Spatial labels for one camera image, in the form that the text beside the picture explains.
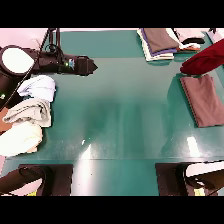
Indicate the pale blue garment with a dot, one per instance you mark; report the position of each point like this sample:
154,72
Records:
40,87

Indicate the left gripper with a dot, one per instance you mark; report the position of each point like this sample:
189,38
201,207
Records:
86,66

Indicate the cream garment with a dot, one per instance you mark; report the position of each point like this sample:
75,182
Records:
18,140

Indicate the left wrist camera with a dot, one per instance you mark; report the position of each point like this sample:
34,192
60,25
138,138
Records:
57,40

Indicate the black garment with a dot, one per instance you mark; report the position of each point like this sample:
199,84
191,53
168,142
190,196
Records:
195,41

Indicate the white folded garment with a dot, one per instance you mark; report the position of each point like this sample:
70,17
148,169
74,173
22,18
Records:
156,57

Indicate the beige garment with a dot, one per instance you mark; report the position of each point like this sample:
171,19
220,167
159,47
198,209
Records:
31,111

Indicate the purple folded garment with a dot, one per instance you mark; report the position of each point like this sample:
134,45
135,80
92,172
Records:
163,52

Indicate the grey-brown folded garment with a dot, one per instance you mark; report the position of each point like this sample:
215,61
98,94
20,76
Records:
160,39

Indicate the person's forearm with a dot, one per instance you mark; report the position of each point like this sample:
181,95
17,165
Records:
206,59

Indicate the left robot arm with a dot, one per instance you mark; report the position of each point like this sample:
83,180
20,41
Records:
50,65

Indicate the orange garment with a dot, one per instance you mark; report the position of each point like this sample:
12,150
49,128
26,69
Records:
188,48

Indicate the mauve folded garment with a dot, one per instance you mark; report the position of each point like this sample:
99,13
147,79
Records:
206,101

